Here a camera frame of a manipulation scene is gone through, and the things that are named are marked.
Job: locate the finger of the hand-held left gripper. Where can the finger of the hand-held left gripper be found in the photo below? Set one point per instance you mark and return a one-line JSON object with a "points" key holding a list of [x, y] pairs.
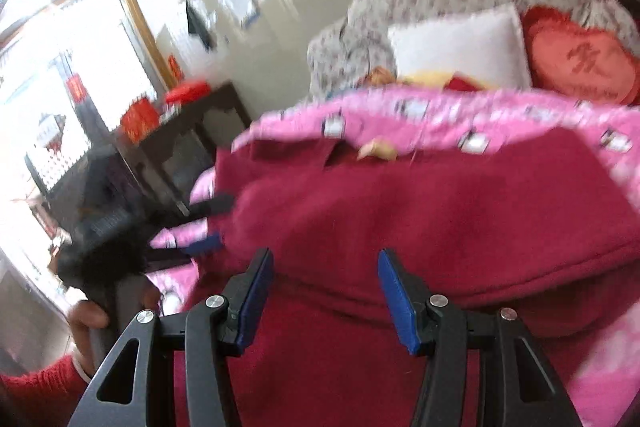
{"points": [[202, 245], [210, 205]]}

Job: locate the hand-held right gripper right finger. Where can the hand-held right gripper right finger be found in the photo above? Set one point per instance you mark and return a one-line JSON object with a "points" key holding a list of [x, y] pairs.
{"points": [[398, 307]]}

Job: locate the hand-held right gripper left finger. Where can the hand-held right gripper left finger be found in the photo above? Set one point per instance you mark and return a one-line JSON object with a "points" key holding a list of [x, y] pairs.
{"points": [[254, 302]]}

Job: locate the dark red garment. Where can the dark red garment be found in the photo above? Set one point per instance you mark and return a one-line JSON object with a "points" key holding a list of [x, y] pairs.
{"points": [[400, 217]]}

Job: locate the person's left forearm red sleeve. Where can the person's left forearm red sleeve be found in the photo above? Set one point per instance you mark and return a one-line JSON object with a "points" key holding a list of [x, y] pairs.
{"points": [[37, 394]]}

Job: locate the person's left hand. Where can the person's left hand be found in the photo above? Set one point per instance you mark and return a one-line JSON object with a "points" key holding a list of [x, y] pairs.
{"points": [[90, 318]]}

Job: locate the dark wooden side table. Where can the dark wooden side table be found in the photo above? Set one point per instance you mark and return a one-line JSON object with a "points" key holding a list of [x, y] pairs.
{"points": [[190, 142]]}

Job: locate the red gift box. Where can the red gift box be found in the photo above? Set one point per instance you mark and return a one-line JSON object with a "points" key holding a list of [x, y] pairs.
{"points": [[139, 122]]}

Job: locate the red round box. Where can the red round box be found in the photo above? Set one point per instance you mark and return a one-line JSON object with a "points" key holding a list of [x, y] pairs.
{"points": [[187, 91]]}

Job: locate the wooden framed window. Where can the wooden framed window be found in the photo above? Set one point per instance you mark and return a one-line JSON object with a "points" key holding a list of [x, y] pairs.
{"points": [[80, 72]]}

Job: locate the pink printed blanket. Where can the pink printed blanket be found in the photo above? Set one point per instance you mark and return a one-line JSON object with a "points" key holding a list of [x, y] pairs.
{"points": [[450, 117]]}

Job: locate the yellow red cloth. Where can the yellow red cloth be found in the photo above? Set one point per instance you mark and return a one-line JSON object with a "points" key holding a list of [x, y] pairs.
{"points": [[440, 82]]}

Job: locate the white pillow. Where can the white pillow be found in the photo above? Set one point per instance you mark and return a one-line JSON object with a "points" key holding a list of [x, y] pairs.
{"points": [[467, 42]]}

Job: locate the red heart-shaped cushion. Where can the red heart-shaped cushion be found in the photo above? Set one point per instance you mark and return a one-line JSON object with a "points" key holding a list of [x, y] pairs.
{"points": [[582, 57]]}

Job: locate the black wall hanging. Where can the black wall hanging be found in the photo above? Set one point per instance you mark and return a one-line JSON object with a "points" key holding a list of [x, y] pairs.
{"points": [[200, 24]]}

